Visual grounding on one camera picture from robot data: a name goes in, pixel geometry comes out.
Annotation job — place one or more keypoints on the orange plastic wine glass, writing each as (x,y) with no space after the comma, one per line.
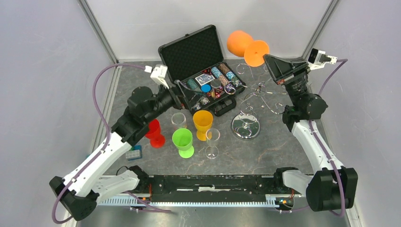
(241,44)

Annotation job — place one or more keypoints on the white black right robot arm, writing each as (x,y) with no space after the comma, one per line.
(332,187)

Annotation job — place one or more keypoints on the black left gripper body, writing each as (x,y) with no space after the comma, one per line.
(168,96)

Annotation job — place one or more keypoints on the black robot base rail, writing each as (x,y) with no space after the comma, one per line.
(213,190)

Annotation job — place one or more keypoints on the grey round dealer button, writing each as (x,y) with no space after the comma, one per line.
(216,84)

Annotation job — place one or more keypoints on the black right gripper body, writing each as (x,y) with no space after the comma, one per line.
(296,86)

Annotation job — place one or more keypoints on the yellow plastic wine glass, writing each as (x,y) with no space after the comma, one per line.
(203,121)

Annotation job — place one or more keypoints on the black poker chip case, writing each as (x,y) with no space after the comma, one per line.
(199,53)

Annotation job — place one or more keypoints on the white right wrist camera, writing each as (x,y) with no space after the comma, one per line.
(318,58)

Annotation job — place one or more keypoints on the green blue toy bricks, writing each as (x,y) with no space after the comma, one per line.
(134,153)

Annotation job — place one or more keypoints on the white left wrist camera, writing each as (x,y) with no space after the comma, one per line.
(158,74)

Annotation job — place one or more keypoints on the clear wine glass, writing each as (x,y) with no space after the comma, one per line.
(212,139)
(178,121)

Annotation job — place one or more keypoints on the red plastic wine glass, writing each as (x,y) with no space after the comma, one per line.
(156,139)

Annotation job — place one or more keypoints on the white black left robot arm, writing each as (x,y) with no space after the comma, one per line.
(81,190)

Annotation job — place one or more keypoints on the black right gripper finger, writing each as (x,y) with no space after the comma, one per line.
(281,78)
(281,68)

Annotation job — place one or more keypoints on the blue playing card deck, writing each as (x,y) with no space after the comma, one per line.
(204,79)

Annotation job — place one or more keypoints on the chrome wire wine glass rack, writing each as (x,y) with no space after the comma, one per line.
(246,125)

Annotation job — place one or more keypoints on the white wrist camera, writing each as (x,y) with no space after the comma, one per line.
(318,58)
(158,74)

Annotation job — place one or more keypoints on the blue round dealer chip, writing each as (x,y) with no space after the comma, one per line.
(206,88)

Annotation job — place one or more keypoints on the green plastic wine glass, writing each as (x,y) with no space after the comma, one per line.
(183,140)

